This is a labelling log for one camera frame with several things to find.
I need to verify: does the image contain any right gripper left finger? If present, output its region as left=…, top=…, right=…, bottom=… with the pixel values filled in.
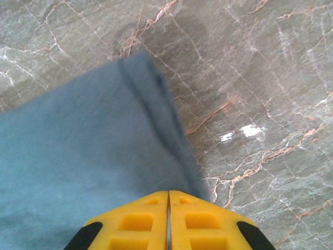
left=63, top=190, right=170, bottom=250

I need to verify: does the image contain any blue t-shirt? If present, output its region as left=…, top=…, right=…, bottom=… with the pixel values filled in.
left=0, top=49, right=212, bottom=250

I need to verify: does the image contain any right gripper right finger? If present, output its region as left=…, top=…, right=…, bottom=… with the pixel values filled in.
left=169, top=190, right=277, bottom=250

